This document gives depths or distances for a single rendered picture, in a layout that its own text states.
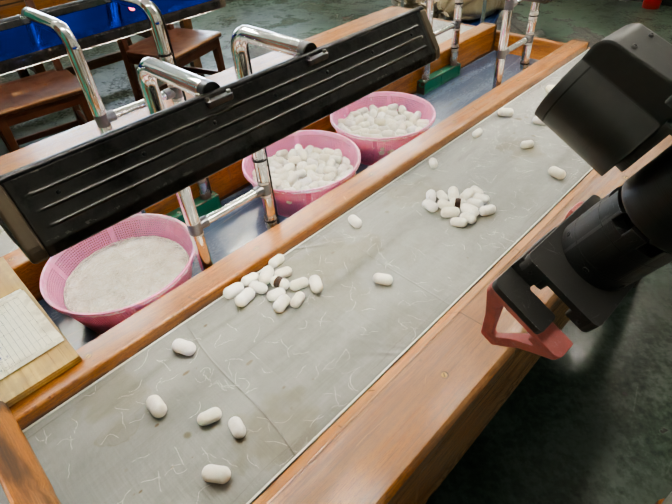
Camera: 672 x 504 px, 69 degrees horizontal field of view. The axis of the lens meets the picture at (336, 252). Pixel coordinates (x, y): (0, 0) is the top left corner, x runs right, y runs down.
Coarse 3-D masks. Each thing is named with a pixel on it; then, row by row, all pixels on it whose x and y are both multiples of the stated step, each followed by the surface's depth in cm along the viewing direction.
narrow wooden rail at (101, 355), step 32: (544, 64) 141; (512, 96) 130; (448, 128) 116; (384, 160) 107; (416, 160) 108; (352, 192) 98; (288, 224) 91; (320, 224) 93; (256, 256) 85; (192, 288) 80; (224, 288) 81; (128, 320) 76; (160, 320) 75; (96, 352) 71; (128, 352) 72; (64, 384) 67; (32, 416) 65
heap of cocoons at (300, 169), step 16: (272, 160) 114; (288, 160) 115; (304, 160) 115; (320, 160) 115; (336, 160) 113; (272, 176) 109; (288, 176) 109; (304, 176) 111; (320, 176) 110; (336, 176) 110
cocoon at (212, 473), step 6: (204, 468) 58; (210, 468) 57; (216, 468) 57; (222, 468) 57; (228, 468) 58; (204, 474) 57; (210, 474) 57; (216, 474) 57; (222, 474) 57; (228, 474) 57; (204, 480) 57; (210, 480) 57; (216, 480) 57; (222, 480) 57; (228, 480) 58
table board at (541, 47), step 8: (464, 24) 181; (496, 32) 173; (496, 40) 175; (512, 40) 171; (536, 40) 165; (544, 40) 163; (552, 40) 163; (496, 48) 176; (520, 48) 170; (536, 48) 166; (544, 48) 164; (552, 48) 162; (536, 56) 168; (544, 56) 166
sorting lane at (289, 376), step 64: (512, 128) 119; (384, 192) 102; (512, 192) 99; (320, 256) 88; (384, 256) 87; (448, 256) 86; (192, 320) 78; (256, 320) 77; (320, 320) 76; (384, 320) 75; (128, 384) 70; (192, 384) 69; (256, 384) 68; (320, 384) 68; (64, 448) 63; (128, 448) 62; (192, 448) 62; (256, 448) 61
